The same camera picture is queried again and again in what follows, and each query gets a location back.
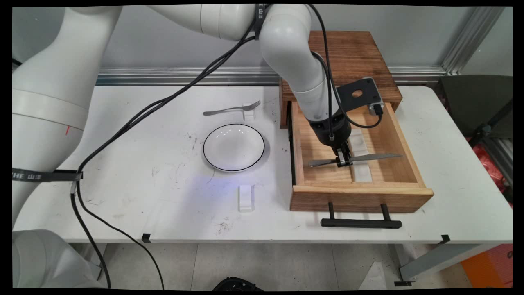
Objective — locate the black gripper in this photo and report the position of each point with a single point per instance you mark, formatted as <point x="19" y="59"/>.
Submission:
<point x="327" y="131"/>

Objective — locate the silver metal table knife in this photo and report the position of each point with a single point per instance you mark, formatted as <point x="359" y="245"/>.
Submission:
<point x="376" y="157"/>

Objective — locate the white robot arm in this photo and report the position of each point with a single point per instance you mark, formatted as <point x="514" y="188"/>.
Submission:
<point x="286" y="41"/>

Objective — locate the white ceramic cutlery rest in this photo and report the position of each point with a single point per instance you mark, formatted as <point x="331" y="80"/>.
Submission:
<point x="246" y="198"/>
<point x="248" y="115"/>
<point x="363" y="174"/>
<point x="361" y="143"/>

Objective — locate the light wooden drawer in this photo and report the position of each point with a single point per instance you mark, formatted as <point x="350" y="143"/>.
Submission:
<point x="317" y="176"/>

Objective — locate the dark wooden drawer cabinet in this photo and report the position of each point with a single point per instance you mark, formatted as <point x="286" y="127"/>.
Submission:
<point x="360" y="53"/>

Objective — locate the silver metal fork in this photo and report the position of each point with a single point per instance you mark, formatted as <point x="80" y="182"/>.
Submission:
<point x="249" y="106"/>

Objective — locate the white plate with black rim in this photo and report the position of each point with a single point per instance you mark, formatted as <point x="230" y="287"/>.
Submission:
<point x="233" y="147"/>

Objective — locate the black tape piece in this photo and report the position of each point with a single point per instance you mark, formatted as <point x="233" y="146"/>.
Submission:
<point x="146" y="237"/>
<point x="445" y="239"/>

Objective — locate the dark grey chair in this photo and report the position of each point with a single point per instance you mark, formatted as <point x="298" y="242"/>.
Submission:
<point x="470" y="102"/>

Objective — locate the grey table leg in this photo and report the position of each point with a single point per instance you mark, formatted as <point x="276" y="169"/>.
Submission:
<point x="442" y="258"/>

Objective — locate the red plastic bag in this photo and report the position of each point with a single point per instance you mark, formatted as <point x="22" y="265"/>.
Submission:
<point x="489" y="164"/>

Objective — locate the black object on floor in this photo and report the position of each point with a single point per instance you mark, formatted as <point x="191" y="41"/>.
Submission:
<point x="237" y="284"/>

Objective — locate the orange box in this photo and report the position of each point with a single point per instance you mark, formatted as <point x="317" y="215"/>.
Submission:
<point x="491" y="266"/>

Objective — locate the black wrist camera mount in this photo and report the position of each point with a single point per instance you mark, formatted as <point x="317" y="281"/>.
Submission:
<point x="360" y="96"/>

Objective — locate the horizontal aluminium rail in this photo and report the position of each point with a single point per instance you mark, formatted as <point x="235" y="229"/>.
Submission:
<point x="229" y="76"/>

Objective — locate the grey aluminium frame bar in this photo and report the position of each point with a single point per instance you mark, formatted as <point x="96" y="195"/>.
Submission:
<point x="499" y="155"/>

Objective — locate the slanted aluminium post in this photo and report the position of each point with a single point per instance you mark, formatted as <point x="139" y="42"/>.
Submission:
<point x="470" y="41"/>

